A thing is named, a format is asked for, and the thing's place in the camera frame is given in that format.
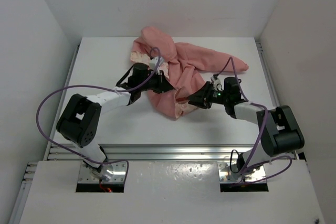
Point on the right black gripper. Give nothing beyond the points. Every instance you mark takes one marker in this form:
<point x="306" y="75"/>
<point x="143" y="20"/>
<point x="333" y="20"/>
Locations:
<point x="201" y="98"/>

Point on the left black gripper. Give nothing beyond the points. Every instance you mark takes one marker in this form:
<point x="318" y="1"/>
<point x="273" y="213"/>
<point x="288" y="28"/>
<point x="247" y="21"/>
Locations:
<point x="163" y="85"/>

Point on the pink hooded zip jacket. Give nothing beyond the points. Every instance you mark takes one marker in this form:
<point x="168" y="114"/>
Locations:
<point x="182" y="65"/>

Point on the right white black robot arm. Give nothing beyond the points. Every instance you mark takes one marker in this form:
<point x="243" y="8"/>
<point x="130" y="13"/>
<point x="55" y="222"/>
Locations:
<point x="238" y="107"/>

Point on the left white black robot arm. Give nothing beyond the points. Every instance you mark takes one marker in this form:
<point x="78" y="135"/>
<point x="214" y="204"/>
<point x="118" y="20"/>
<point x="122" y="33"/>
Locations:
<point x="79" y="120"/>

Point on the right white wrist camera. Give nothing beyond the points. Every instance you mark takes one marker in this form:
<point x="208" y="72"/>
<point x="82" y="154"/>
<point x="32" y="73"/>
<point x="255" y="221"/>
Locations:
<point x="217" y="85"/>

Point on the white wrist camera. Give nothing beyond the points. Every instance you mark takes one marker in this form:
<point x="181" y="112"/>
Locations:
<point x="155" y="62"/>
<point x="217" y="85"/>

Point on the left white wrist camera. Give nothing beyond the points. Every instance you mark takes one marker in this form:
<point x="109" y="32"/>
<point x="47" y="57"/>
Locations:
<point x="155" y="62"/>

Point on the right aluminium side rail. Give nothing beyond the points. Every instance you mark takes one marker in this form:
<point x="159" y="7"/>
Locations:
<point x="273" y="87"/>

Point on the aluminium side rail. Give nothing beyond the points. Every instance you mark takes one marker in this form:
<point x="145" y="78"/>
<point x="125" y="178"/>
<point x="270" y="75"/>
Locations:
<point x="32" y="166"/>
<point x="273" y="87"/>

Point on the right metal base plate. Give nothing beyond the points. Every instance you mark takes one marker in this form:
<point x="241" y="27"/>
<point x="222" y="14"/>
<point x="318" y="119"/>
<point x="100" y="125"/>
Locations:
<point x="227" y="177"/>

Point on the metal base plate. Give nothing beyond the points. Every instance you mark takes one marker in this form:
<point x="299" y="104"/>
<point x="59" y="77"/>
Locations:
<point x="108" y="174"/>
<point x="227" y="177"/>

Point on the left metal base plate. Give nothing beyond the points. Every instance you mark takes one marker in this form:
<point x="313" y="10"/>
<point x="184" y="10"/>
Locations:
<point x="108" y="174"/>

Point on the aluminium front rail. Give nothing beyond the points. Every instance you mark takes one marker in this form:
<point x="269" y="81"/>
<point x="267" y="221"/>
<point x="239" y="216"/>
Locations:
<point x="171" y="152"/>

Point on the left aluminium side rail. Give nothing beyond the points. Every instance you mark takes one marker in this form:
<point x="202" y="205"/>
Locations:
<point x="32" y="166"/>

